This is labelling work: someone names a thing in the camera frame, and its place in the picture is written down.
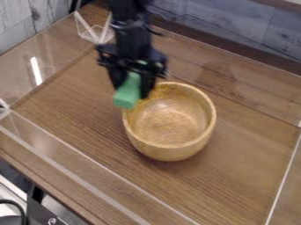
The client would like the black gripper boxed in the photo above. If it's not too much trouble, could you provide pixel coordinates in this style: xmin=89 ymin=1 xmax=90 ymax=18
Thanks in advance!
xmin=96 ymin=25 xmax=169 ymax=98

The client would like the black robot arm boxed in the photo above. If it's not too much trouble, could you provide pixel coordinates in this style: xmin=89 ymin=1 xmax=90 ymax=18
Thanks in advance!
xmin=96 ymin=0 xmax=169 ymax=98

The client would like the green rectangular stick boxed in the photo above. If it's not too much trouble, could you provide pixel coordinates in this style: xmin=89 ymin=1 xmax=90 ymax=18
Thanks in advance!
xmin=113 ymin=72 xmax=141 ymax=109

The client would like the wooden bowl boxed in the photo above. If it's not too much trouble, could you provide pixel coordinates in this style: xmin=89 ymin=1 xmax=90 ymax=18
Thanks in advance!
xmin=122 ymin=82 xmax=219 ymax=162

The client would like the black cable lower left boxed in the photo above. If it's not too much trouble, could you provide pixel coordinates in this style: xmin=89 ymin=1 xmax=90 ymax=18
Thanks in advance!
xmin=0 ymin=199 xmax=29 ymax=225

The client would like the clear acrylic enclosure wall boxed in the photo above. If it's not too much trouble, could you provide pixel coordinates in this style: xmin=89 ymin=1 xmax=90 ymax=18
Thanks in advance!
xmin=0 ymin=6 xmax=301 ymax=225

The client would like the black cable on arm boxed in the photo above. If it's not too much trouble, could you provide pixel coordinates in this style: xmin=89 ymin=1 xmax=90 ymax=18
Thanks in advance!
xmin=144 ymin=23 xmax=165 ymax=37

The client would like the black table leg bracket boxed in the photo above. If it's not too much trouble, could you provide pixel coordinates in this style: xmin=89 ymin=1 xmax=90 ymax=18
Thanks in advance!
xmin=26 ymin=186 xmax=67 ymax=225

